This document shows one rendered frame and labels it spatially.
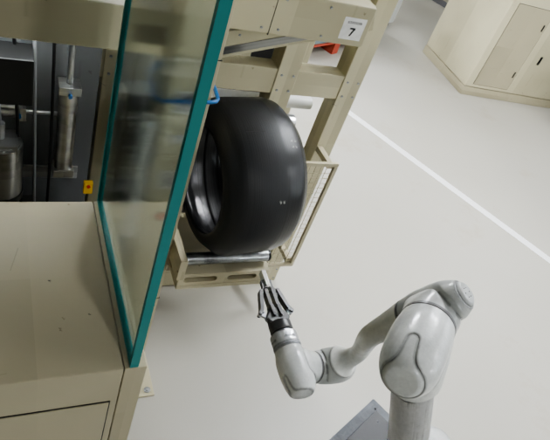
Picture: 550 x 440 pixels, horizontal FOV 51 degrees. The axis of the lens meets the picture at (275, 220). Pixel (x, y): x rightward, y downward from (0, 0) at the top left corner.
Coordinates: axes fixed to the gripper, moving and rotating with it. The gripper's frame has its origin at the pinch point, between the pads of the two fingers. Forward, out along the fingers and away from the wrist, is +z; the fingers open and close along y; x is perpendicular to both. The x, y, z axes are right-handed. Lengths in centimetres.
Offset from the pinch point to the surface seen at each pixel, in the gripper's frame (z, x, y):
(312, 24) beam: 62, -61, -15
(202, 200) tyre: 46.7, 12.6, 8.3
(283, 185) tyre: 16.4, -30.0, -0.9
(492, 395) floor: -27, 98, -170
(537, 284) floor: 47, 108, -275
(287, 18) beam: 62, -62, -5
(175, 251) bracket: 20.6, 10.1, 24.8
